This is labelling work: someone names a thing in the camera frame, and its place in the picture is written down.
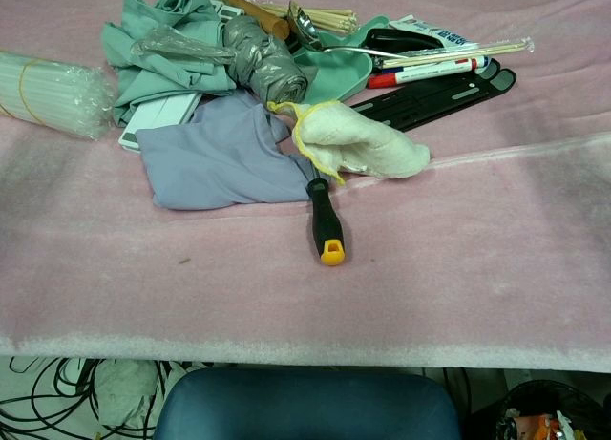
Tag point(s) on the white yellow-edged cloth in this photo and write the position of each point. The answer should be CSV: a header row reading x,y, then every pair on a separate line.
x,y
353,139

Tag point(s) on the black screwdriver with yellow cap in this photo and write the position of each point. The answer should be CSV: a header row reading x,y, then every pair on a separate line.
x,y
327,225

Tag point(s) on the pink foam sheet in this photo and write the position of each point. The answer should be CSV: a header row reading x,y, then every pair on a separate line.
x,y
305,268

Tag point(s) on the lavender cloth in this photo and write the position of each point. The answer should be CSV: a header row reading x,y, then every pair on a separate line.
x,y
215,158

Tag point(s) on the green plastic tray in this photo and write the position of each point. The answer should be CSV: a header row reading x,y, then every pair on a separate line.
x,y
339,72

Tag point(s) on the grey garbage bag roll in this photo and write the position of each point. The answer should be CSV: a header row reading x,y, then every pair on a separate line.
x,y
267,63

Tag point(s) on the black folding stand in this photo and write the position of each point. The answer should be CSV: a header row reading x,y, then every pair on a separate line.
x,y
429,98

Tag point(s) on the red capped white marker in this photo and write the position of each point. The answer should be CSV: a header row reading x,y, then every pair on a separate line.
x,y
410,77

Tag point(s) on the white plastic box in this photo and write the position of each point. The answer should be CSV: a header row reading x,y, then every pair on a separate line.
x,y
157,115

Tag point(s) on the steel ladle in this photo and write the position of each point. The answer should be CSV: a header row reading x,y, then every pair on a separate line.
x,y
308,27

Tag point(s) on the wooden chopsticks bundle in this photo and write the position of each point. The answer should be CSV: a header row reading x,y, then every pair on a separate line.
x,y
324,19

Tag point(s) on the blue chair back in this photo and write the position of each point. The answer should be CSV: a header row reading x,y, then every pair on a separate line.
x,y
308,406

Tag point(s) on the blue capped white marker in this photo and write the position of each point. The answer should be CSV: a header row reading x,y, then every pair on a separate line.
x,y
439,68

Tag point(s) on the black stapler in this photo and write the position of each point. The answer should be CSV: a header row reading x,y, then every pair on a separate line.
x,y
401,38

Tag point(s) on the teal green cloth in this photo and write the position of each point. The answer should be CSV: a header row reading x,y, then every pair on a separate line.
x,y
162,72

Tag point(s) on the wooden rolling pin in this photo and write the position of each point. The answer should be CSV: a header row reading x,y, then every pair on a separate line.
x,y
260,14

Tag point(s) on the clear plastic bag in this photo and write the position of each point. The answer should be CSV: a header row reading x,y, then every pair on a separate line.
x,y
181,46

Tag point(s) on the wrapped wooden chopsticks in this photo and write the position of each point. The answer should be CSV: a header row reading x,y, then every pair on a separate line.
x,y
458,52

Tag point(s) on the white printed packet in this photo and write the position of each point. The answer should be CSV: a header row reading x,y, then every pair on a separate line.
x,y
439,32

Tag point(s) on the bundle of white straws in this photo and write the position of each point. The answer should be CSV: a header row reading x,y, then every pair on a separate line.
x,y
43,94

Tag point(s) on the black waste bin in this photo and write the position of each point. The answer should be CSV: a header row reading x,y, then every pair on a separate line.
x,y
544,411

